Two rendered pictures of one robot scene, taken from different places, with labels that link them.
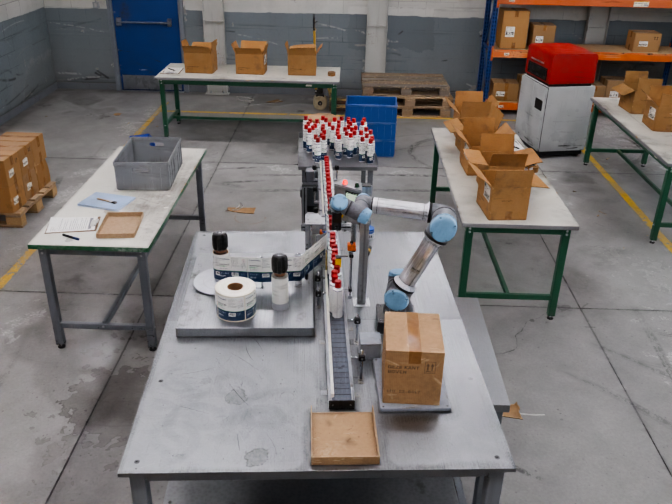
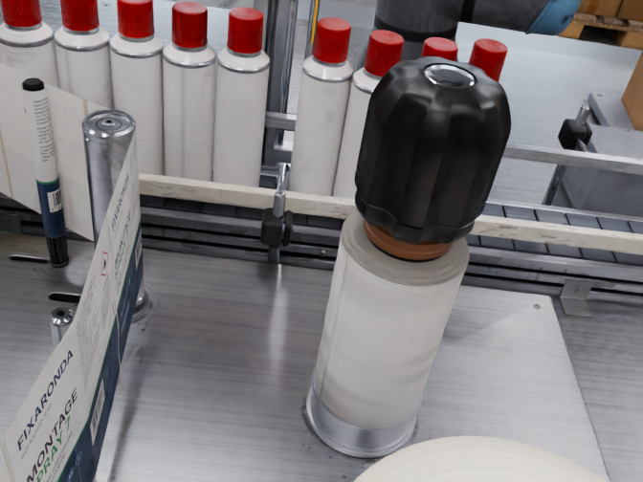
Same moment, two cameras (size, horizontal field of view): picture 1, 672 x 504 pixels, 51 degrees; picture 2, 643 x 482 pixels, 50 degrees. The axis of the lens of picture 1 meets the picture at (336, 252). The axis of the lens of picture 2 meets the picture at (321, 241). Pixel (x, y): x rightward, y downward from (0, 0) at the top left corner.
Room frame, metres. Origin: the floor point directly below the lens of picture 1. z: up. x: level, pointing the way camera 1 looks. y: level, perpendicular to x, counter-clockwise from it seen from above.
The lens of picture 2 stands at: (3.12, 0.63, 1.34)
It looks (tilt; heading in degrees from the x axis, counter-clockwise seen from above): 39 degrees down; 269
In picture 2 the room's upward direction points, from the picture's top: 9 degrees clockwise
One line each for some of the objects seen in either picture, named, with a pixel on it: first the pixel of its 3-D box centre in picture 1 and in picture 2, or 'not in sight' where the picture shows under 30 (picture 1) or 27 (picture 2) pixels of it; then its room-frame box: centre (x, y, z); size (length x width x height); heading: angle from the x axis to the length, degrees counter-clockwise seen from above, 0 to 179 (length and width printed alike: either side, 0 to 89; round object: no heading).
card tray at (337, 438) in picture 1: (343, 433); not in sight; (2.15, -0.05, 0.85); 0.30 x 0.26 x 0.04; 3
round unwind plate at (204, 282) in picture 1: (222, 281); not in sight; (3.29, 0.61, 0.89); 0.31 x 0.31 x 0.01
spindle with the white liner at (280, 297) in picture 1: (279, 280); (396, 276); (3.06, 0.28, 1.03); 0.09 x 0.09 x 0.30
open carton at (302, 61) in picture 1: (304, 57); not in sight; (8.76, 0.45, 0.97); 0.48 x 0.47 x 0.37; 2
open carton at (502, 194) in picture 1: (505, 186); not in sight; (4.59, -1.18, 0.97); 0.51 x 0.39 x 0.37; 95
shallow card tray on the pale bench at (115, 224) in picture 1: (120, 224); not in sight; (4.13, 1.41, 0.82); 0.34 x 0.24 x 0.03; 5
